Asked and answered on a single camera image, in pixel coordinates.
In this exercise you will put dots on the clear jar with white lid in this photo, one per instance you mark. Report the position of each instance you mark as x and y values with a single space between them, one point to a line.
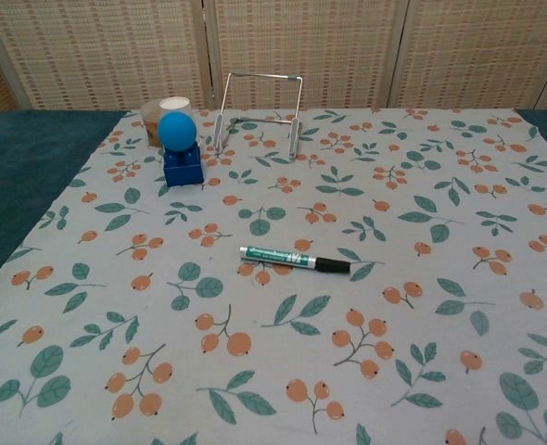
176 105

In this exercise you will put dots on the green white marker body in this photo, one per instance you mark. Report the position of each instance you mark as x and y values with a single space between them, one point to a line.
278 258

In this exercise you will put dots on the clear container with brown contents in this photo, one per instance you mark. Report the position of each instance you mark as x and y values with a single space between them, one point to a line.
150 121

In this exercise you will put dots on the blue toy block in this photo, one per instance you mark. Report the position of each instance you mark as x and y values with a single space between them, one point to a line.
184 169

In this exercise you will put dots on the black marker cap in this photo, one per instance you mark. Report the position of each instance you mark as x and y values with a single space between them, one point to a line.
333 265

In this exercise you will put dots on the woven folding screen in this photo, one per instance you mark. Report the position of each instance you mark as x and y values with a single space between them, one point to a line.
301 46

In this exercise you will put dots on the blue ball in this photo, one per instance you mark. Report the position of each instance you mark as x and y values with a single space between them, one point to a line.
177 130

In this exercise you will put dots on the floral printed tablecloth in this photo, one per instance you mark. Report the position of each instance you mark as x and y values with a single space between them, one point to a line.
301 324

